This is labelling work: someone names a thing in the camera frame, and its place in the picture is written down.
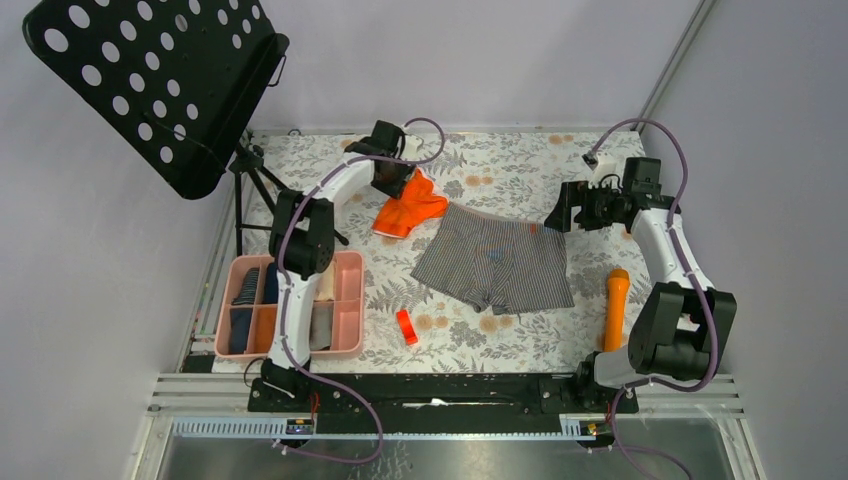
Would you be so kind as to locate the orange rolled cloth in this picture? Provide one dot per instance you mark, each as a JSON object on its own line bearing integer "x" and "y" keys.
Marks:
{"x": 264, "y": 327}

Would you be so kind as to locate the pink divided storage tray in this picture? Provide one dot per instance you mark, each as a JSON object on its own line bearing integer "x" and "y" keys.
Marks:
{"x": 348, "y": 330}

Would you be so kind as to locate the striped dark rolled cloth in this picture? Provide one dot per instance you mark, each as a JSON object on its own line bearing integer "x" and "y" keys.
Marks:
{"x": 248, "y": 290}

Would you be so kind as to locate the grey rolled cloth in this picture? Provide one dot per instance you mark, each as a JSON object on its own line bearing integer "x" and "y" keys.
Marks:
{"x": 321, "y": 325}

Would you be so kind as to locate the grey striped underwear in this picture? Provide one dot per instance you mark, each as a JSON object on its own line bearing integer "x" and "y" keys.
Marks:
{"x": 509, "y": 266}

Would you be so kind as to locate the cream rolled cloth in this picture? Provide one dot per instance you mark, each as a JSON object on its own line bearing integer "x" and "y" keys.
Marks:
{"x": 325, "y": 289}

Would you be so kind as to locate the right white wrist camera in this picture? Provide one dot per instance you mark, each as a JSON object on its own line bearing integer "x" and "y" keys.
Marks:
{"x": 603, "y": 166}

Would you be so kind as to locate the orange underwear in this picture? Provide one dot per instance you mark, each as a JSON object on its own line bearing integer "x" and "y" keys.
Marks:
{"x": 420, "y": 201}

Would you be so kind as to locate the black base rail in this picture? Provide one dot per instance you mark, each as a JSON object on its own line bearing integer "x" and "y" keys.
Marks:
{"x": 499, "y": 404}

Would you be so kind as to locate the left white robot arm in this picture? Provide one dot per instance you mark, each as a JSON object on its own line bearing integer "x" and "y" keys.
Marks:
{"x": 303, "y": 241}

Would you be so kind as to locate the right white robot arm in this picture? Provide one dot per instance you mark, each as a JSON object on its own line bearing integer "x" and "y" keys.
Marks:
{"x": 681, "y": 332}

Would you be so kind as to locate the blue rolled cloth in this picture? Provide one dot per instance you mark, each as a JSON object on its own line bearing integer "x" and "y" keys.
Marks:
{"x": 240, "y": 323}

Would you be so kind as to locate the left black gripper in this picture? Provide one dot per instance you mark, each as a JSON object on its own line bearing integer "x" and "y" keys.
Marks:
{"x": 395, "y": 190}

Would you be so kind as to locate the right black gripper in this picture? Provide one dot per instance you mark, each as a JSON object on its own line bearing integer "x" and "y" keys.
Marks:
{"x": 575, "y": 194}

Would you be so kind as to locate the navy rolled cloth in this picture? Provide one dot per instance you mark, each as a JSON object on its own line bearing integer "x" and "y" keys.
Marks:
{"x": 270, "y": 291}

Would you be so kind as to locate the black perforated music stand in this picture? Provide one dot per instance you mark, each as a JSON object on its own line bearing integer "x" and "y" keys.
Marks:
{"x": 178, "y": 80}

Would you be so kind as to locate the small red block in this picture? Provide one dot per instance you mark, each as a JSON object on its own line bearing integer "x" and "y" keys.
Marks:
{"x": 406, "y": 327}

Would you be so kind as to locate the floral tablecloth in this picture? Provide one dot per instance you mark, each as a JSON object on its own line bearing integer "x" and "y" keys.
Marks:
{"x": 514, "y": 176}

